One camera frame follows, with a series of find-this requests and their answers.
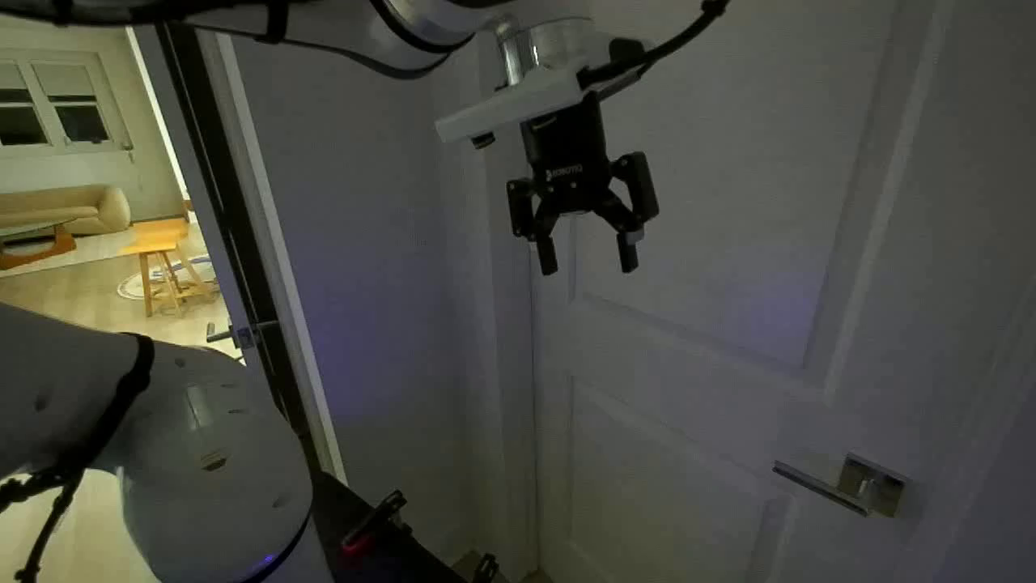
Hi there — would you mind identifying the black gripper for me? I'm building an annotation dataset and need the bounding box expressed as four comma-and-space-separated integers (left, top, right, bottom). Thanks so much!
504, 93, 659, 275

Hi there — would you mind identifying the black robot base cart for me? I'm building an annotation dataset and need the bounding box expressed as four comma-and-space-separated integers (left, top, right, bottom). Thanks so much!
313, 473, 467, 583

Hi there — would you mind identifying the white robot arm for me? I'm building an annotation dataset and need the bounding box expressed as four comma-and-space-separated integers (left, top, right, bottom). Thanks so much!
0, 0, 657, 583

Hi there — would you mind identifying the white panel door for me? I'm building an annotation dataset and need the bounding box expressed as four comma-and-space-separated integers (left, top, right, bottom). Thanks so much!
535, 0, 1036, 583

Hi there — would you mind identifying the wooden stool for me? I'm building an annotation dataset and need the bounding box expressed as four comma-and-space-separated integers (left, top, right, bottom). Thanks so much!
125, 233, 213, 314

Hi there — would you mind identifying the beige sofa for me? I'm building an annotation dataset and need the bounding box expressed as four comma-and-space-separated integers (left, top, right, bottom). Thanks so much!
0, 186, 134, 239

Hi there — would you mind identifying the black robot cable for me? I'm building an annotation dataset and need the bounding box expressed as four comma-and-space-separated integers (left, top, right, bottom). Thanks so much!
575, 0, 731, 92

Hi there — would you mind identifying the silver door lever handle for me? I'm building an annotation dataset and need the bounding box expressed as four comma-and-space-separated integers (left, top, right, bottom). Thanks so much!
774, 457, 908, 519

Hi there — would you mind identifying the black sliding door frame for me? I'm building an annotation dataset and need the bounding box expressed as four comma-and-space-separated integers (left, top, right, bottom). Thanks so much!
159, 27, 317, 459

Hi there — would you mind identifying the window with white frame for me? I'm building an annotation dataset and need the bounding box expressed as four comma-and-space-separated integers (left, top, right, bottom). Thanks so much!
0, 52, 134, 153

